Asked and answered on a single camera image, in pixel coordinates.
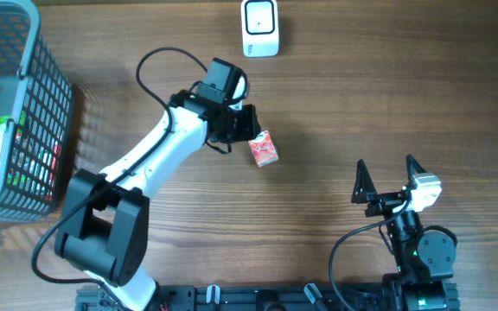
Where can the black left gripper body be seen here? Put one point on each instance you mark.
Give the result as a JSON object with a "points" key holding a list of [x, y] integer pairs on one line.
{"points": [[242, 124]]}

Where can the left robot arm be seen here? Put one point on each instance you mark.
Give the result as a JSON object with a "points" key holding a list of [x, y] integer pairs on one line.
{"points": [[105, 220]]}

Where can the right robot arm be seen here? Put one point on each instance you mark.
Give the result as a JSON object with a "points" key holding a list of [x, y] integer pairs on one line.
{"points": [[424, 254]]}

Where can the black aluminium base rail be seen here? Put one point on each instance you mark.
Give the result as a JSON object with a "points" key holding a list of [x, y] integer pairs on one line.
{"points": [[359, 296]]}

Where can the red Kleenex tissue pack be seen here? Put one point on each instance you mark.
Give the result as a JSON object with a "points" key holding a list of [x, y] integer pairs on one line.
{"points": [[263, 149]]}

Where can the white barcode scanner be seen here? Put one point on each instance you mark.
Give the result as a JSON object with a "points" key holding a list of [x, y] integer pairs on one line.
{"points": [[260, 28]]}

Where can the red packaged items in basket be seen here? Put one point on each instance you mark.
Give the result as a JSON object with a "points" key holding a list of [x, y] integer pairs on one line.
{"points": [[35, 159]]}

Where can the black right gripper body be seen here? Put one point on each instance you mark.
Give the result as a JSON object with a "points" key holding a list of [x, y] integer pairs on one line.
{"points": [[384, 203]]}

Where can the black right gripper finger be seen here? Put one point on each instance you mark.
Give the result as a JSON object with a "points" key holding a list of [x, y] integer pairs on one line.
{"points": [[412, 166], [364, 189]]}

